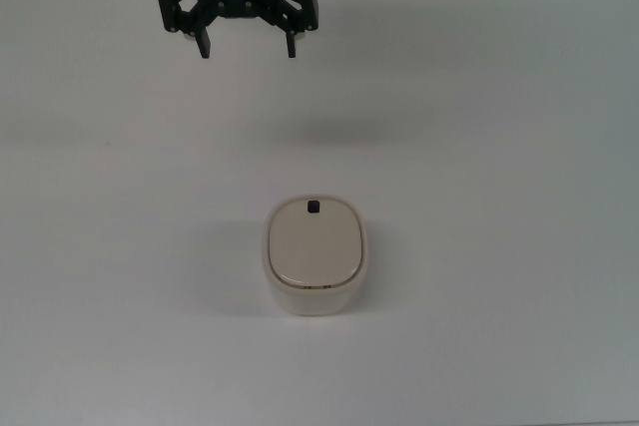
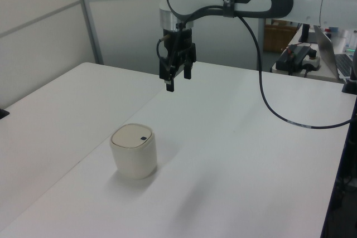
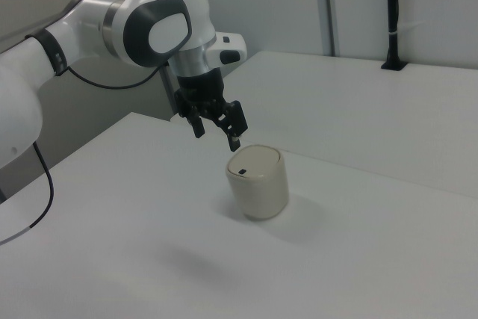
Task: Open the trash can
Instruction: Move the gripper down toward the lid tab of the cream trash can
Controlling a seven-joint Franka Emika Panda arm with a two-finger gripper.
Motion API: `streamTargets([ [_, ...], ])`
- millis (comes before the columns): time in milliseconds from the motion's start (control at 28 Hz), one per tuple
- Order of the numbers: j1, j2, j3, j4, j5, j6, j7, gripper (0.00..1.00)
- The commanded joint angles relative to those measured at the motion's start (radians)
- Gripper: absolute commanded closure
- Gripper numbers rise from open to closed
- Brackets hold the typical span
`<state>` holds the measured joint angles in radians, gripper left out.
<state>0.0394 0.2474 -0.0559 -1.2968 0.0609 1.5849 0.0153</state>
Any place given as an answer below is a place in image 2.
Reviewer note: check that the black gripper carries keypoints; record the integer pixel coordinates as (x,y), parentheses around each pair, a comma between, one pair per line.
(178,40)

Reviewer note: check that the beige trash can lid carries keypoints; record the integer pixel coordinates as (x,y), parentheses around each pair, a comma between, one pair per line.
(129,136)

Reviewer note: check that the small white trash can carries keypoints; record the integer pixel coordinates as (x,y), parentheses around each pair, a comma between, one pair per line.
(134,160)

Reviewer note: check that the silver open laptop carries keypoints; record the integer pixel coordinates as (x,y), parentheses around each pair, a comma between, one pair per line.
(327,51)

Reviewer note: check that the brown cardboard box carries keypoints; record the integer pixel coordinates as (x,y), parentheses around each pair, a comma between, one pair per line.
(279,37)

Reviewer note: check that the black control box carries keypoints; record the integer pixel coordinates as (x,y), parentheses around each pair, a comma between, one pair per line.
(295,55)

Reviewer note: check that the black table clamp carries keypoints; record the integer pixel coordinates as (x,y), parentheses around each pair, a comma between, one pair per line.
(3,113)

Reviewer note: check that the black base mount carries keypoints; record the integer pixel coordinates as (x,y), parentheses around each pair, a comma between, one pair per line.
(350,86)

